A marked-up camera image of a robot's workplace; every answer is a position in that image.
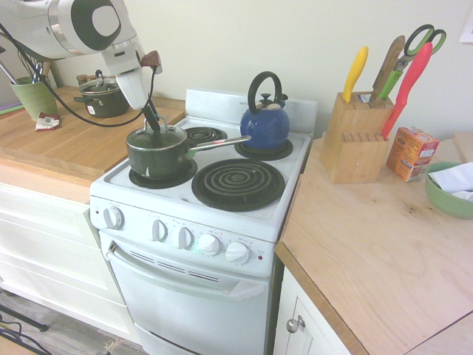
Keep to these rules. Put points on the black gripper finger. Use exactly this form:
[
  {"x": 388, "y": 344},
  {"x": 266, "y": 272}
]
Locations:
[
  {"x": 158, "y": 124},
  {"x": 149, "y": 118}
]

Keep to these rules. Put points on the glass stock pot lid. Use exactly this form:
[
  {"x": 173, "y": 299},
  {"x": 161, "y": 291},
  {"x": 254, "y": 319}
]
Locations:
[{"x": 98, "y": 87}]

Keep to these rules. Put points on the red and white packet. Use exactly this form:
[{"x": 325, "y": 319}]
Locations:
[{"x": 47, "y": 122}]

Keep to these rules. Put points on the green and black scissors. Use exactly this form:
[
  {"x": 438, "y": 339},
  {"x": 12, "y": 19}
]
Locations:
[{"x": 415, "y": 40}]

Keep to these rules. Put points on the green ribbed utensil holder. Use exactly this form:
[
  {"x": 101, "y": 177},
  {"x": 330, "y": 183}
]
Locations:
[{"x": 35, "y": 98}]

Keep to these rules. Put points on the white cabinet under butcher block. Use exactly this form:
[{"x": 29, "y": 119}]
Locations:
[{"x": 48, "y": 251}]

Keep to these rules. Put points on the white crumpled paper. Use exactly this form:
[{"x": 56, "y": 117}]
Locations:
[{"x": 452, "y": 177}]

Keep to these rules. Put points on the large white stove knob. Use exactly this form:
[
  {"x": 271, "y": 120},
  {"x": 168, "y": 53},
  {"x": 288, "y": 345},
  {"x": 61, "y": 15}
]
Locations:
[{"x": 114, "y": 217}]

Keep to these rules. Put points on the green bowl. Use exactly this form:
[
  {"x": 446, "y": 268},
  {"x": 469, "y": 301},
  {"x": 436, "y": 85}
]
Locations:
[{"x": 445, "y": 207}]

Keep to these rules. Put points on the black burner under saucepan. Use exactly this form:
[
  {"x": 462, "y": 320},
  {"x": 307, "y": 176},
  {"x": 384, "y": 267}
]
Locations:
[{"x": 184, "y": 175}]

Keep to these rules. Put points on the black kitchen utensils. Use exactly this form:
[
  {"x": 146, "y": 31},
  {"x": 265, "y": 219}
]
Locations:
[{"x": 35, "y": 66}]

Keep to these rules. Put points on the black stock pot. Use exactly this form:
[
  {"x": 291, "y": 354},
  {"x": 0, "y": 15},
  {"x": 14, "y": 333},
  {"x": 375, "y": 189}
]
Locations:
[{"x": 107, "y": 103}]

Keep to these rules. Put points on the round metal cabinet knob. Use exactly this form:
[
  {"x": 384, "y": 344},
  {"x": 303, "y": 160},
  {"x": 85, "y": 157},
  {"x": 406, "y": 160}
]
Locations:
[{"x": 295, "y": 324}]

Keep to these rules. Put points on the orange baking soda box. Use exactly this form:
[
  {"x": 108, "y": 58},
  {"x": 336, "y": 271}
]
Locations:
[{"x": 412, "y": 153}]

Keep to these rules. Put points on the black burner under kettle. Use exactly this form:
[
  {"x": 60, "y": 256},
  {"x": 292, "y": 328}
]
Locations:
[{"x": 258, "y": 153}]

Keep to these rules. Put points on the small black coil burner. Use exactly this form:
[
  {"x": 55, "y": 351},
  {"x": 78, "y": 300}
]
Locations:
[{"x": 203, "y": 135}]

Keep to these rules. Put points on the wooden butcher block board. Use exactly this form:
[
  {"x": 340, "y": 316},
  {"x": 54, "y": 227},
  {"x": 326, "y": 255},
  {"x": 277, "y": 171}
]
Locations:
[{"x": 74, "y": 148}]

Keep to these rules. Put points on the white cabinet with metal knob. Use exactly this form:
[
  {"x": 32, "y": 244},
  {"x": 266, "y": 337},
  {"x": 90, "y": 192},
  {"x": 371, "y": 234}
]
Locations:
[{"x": 306, "y": 333}]

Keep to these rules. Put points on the wooden knife block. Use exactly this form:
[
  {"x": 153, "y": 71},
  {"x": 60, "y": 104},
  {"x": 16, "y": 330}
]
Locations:
[{"x": 354, "y": 148}]

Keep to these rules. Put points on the large black coil burner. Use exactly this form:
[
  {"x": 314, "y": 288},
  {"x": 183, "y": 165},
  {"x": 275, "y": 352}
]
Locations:
[{"x": 238, "y": 185}]

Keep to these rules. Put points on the glass saucepan lid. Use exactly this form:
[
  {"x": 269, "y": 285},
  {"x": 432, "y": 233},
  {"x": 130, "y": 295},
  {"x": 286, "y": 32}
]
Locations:
[{"x": 171, "y": 137}]

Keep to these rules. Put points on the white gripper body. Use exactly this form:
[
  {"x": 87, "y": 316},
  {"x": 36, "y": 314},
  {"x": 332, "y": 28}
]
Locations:
[{"x": 133, "y": 88}]

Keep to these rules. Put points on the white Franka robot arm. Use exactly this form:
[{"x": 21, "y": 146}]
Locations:
[{"x": 85, "y": 26}]

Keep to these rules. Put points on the white electric stove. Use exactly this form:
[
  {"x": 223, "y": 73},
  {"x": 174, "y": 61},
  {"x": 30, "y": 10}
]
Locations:
[{"x": 192, "y": 296}]

